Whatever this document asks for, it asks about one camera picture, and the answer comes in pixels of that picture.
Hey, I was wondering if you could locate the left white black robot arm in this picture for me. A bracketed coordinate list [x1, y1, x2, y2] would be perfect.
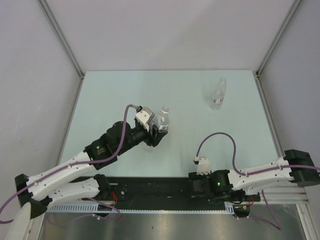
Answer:
[14, 118, 169, 219]

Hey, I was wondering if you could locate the blue labeled water bottle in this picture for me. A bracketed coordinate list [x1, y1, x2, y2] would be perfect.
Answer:
[153, 106, 170, 132]

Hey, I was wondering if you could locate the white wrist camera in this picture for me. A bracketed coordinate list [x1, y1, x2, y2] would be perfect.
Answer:
[134, 106, 155, 132]
[193, 156, 212, 176]

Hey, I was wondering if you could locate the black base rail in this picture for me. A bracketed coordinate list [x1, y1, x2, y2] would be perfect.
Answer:
[106, 176, 261, 203]

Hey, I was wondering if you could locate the right aluminium frame post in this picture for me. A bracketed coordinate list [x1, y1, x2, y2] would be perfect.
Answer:
[255, 0, 304, 78]

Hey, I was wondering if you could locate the aluminium frame post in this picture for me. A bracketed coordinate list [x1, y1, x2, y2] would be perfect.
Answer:
[255, 0, 304, 78]
[36, 0, 85, 79]

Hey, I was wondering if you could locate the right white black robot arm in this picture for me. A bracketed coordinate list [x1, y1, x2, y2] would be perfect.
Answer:
[187, 149, 320, 202]

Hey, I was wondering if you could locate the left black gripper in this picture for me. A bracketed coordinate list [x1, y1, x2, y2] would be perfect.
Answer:
[116, 120, 167, 155]

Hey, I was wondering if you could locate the left aluminium frame post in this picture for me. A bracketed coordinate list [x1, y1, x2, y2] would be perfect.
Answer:
[36, 0, 85, 79]

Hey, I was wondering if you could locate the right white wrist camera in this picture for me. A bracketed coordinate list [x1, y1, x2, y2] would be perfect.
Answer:
[193, 156, 212, 176]

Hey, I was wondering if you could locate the clear unlabeled plastic bottle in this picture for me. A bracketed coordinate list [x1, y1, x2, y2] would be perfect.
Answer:
[211, 77, 227, 110]

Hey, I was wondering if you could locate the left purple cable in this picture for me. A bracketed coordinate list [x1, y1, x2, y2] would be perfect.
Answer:
[0, 104, 142, 225]

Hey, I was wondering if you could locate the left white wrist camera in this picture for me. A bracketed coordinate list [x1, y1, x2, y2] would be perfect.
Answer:
[134, 106, 155, 132]

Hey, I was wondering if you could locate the slotted cable duct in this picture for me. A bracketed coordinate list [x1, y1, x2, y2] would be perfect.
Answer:
[47, 201, 251, 215]

